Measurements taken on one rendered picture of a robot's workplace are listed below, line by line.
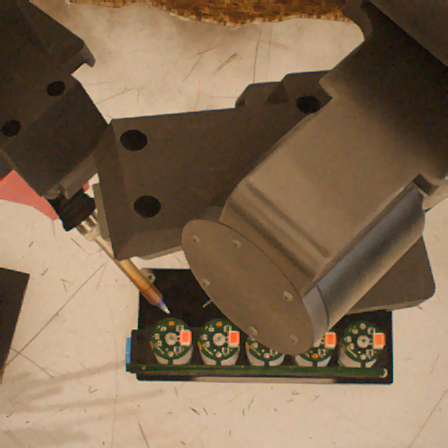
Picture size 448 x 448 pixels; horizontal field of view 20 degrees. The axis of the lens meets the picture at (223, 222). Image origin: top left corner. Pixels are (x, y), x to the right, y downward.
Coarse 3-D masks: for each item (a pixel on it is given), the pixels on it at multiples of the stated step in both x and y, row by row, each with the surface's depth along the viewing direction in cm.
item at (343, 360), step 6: (360, 336) 73; (360, 342) 73; (366, 342) 73; (336, 348) 78; (336, 354) 77; (342, 354) 75; (342, 360) 76; (348, 360) 74; (372, 360) 74; (366, 366) 75
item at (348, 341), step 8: (352, 328) 73; (360, 328) 73; (368, 328) 73; (376, 328) 73; (344, 336) 73; (352, 336) 73; (368, 336) 73; (344, 344) 73; (352, 344) 73; (344, 352) 73; (352, 352) 73; (360, 352) 73; (368, 352) 73; (376, 352) 73; (360, 360) 73; (368, 360) 73
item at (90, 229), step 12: (96, 216) 69; (84, 228) 69; (96, 228) 69; (96, 240) 70; (108, 252) 70; (120, 264) 70; (132, 264) 70; (132, 276) 70; (144, 276) 71; (144, 288) 70; (156, 300) 71
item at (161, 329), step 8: (168, 320) 74; (176, 320) 74; (160, 328) 74; (168, 328) 74; (176, 328) 74; (184, 328) 74; (152, 336) 73; (160, 336) 73; (152, 344) 73; (160, 344) 73; (176, 344) 73; (160, 352) 73; (168, 352) 73; (176, 352) 73; (184, 352) 73
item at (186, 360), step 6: (168, 336) 73; (174, 336) 73; (168, 342) 73; (174, 342) 73; (192, 342) 75; (192, 348) 75; (186, 354) 74; (192, 354) 76; (162, 360) 75; (174, 360) 74; (180, 360) 74; (186, 360) 76
